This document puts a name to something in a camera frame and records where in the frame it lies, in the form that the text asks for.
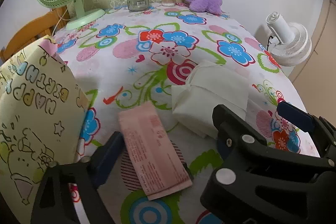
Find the white electric fan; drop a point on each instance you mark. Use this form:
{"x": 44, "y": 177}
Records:
{"x": 291, "y": 43}

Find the beige door panel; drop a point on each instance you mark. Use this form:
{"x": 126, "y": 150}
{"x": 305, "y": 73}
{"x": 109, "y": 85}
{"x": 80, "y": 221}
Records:
{"x": 320, "y": 43}

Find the white soft tissue pack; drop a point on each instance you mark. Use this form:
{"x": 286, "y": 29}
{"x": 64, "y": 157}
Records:
{"x": 215, "y": 92}

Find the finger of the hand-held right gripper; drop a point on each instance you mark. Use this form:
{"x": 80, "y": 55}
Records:
{"x": 296, "y": 115}

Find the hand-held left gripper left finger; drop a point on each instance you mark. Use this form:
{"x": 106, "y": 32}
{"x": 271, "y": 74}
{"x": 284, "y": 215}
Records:
{"x": 107, "y": 158}

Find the floral printed tablecloth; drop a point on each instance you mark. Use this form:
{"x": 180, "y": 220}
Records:
{"x": 162, "y": 43}

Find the yellow printed fabric storage box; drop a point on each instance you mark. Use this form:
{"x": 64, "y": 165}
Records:
{"x": 34, "y": 108}

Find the pink paper packet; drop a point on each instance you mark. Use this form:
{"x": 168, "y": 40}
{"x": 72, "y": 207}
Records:
{"x": 152, "y": 150}

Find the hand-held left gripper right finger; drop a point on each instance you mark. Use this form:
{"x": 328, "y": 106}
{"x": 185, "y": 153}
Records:
{"x": 236, "y": 129}

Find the wooden bed headboard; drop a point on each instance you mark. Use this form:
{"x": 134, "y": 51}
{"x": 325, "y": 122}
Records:
{"x": 23, "y": 35}

